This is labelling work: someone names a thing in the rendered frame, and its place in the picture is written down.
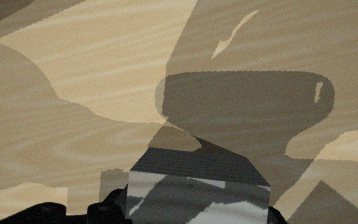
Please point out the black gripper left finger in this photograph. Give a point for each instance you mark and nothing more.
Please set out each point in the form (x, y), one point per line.
(110, 211)

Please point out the white cube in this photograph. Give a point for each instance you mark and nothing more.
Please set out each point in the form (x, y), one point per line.
(168, 186)

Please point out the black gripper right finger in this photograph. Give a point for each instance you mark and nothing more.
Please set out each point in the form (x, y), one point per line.
(275, 217)

